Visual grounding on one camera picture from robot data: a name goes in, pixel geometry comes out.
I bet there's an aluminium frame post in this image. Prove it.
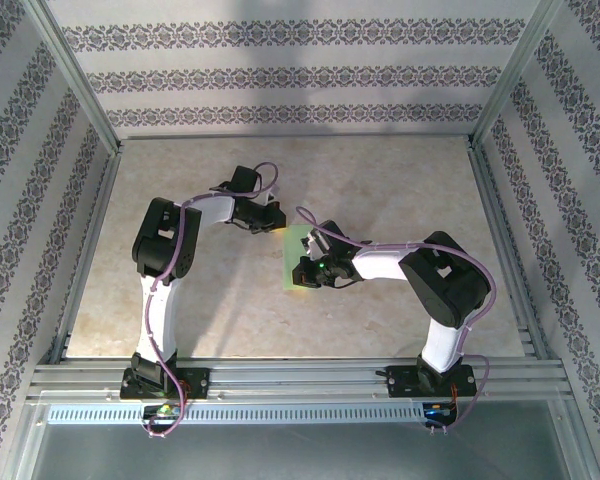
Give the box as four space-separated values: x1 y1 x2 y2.
467 0 572 151
22 0 125 159

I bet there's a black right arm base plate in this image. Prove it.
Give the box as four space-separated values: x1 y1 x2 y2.
387 364 476 399

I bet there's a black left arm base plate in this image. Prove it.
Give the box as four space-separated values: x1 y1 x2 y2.
119 367 211 401

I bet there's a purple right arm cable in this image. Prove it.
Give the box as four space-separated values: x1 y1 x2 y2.
295 206 496 436

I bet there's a grey slotted cable duct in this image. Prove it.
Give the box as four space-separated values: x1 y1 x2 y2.
46 403 461 426

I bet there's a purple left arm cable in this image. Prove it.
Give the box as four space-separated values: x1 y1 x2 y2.
139 162 282 439

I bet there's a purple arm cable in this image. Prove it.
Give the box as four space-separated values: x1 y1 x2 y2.
139 162 282 439
295 206 496 436

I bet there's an aluminium side rail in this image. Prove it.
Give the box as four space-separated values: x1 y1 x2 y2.
48 152 124 364
467 147 554 361

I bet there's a grey metal sheet panel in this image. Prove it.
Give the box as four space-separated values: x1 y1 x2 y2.
27 423 574 480

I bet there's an aluminium mounting rail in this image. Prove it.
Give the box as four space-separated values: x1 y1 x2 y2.
27 357 567 402

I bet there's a light green cloth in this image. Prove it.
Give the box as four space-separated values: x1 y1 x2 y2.
281 224 327 292

